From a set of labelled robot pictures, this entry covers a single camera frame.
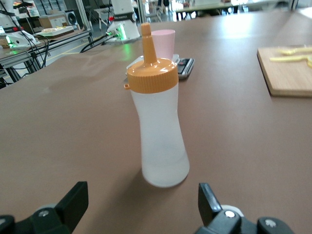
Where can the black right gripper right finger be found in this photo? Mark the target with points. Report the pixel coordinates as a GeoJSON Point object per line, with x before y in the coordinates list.
{"type": "Point", "coordinates": [207, 204]}

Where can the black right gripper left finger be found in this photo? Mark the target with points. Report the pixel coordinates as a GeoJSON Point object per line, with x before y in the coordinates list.
{"type": "Point", "coordinates": [75, 202]}

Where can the translucent orange-capped sauce bottle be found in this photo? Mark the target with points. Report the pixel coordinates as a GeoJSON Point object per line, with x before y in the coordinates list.
{"type": "Point", "coordinates": [158, 122]}

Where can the pink plastic cup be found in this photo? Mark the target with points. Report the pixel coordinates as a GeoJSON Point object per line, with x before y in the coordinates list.
{"type": "Point", "coordinates": [163, 41]}

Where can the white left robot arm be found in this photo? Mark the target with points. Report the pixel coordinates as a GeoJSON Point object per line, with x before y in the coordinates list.
{"type": "Point", "coordinates": [123, 14]}

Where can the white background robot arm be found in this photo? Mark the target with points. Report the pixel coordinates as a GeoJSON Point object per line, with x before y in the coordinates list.
{"type": "Point", "coordinates": [5, 22]}

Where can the silver digital kitchen scale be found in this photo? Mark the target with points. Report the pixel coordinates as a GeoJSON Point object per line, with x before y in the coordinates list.
{"type": "Point", "coordinates": [185, 67]}

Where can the wooden cutting board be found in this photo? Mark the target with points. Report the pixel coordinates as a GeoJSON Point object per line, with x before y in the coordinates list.
{"type": "Point", "coordinates": [287, 78]}

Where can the aluminium side table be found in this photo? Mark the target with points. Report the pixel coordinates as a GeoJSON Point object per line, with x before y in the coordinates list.
{"type": "Point", "coordinates": [14, 58]}

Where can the yellow plastic knife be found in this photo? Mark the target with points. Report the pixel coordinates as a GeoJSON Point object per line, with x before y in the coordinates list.
{"type": "Point", "coordinates": [287, 58]}

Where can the white tray with food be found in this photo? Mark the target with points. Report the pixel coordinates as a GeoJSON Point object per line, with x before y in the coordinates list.
{"type": "Point", "coordinates": [58, 31]}

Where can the cardboard box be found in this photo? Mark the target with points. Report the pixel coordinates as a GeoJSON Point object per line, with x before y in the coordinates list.
{"type": "Point", "coordinates": [48, 22]}

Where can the black round speaker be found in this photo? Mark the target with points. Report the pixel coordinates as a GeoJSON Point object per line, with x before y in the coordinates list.
{"type": "Point", "coordinates": [72, 17]}

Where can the background work table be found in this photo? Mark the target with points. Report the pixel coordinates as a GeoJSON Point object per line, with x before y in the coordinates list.
{"type": "Point", "coordinates": [207, 7]}

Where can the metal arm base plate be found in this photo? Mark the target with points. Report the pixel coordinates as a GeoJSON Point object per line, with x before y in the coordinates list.
{"type": "Point", "coordinates": [122, 41]}

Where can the aluminium frame post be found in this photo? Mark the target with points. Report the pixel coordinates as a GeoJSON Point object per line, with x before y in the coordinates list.
{"type": "Point", "coordinates": [84, 14]}

